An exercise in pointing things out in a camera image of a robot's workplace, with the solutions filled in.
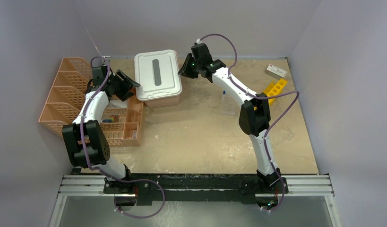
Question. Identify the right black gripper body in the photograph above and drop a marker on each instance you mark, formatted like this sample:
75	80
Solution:
191	68

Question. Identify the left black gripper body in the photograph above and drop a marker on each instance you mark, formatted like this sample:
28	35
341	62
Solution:
121	86

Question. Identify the white plastic tray lid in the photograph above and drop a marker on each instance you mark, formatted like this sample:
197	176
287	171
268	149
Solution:
157	74

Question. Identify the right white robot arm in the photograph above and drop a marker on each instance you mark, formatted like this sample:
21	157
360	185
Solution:
254	114

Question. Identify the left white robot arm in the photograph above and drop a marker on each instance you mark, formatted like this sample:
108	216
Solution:
85	141

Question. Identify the pink plastic bin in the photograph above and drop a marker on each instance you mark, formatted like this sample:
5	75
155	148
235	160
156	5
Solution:
163	102

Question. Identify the clear plastic tube rack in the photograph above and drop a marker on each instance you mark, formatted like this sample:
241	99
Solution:
227	105

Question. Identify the orange mesh file rack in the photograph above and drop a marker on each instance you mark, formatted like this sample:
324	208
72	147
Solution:
67	96

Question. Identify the small white red box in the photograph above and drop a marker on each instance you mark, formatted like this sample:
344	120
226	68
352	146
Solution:
276	72

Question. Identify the yellow test tube rack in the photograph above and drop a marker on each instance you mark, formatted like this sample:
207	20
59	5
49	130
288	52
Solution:
275	88

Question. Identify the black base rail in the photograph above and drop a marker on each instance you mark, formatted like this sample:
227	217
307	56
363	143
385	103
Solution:
244	188

